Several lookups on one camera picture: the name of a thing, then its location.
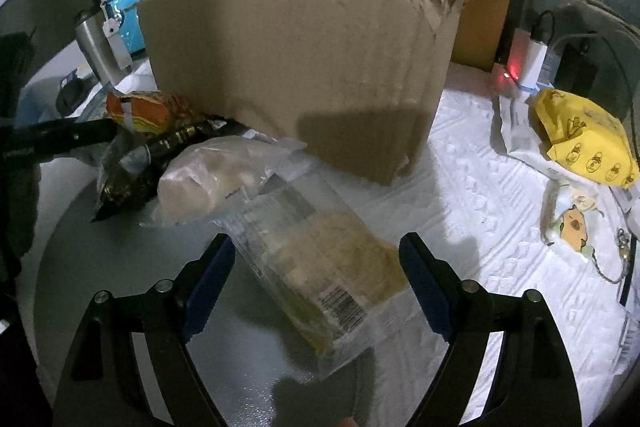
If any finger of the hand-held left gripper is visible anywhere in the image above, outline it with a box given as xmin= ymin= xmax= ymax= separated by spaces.
xmin=47 ymin=117 xmax=119 ymax=156

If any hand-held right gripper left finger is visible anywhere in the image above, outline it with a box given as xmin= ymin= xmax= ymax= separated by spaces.
xmin=52 ymin=232 xmax=237 ymax=427

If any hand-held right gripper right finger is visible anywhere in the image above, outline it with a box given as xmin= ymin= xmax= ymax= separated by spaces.
xmin=398 ymin=232 xmax=583 ymax=427

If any black snack packet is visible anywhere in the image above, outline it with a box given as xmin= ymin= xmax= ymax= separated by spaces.
xmin=90 ymin=117 xmax=246 ymax=224

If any orange snack packet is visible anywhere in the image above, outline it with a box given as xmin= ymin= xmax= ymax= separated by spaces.
xmin=106 ymin=91 xmax=208 ymax=138

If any clear cracker packet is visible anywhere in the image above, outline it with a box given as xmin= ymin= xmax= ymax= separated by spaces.
xmin=215 ymin=177 xmax=426 ymax=380

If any clear bread bag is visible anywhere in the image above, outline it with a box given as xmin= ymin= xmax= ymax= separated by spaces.
xmin=140 ymin=138 xmax=308 ymax=229

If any cardboard box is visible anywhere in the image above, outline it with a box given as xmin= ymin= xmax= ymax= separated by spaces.
xmin=136 ymin=0 xmax=640 ymax=186

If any black rounded object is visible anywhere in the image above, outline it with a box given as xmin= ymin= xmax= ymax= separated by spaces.
xmin=55 ymin=79 xmax=87 ymax=114

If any steel tumbler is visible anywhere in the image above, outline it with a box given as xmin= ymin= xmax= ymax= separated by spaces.
xmin=75 ymin=9 xmax=132 ymax=88

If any white textured cloth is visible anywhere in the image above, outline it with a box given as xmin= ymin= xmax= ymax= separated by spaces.
xmin=116 ymin=57 xmax=640 ymax=427

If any cartoon printed pouch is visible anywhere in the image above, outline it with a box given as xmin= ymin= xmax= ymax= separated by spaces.
xmin=542 ymin=184 xmax=602 ymax=259

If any white plastic mailer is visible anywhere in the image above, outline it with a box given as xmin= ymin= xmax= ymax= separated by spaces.
xmin=492 ymin=94 xmax=557 ymax=158

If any yellow printed packet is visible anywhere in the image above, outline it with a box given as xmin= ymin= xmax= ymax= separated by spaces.
xmin=530 ymin=88 xmax=640 ymax=188

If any white power adapter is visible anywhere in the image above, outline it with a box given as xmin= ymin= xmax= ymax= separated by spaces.
xmin=517 ymin=29 xmax=551 ymax=95

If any black charger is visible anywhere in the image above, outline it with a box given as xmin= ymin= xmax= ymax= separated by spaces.
xmin=555 ymin=42 xmax=599 ymax=96

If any metal keychain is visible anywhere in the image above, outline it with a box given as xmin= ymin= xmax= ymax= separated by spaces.
xmin=591 ymin=228 xmax=634 ymax=284

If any black cable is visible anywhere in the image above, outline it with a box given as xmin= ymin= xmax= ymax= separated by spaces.
xmin=531 ymin=9 xmax=557 ymax=44

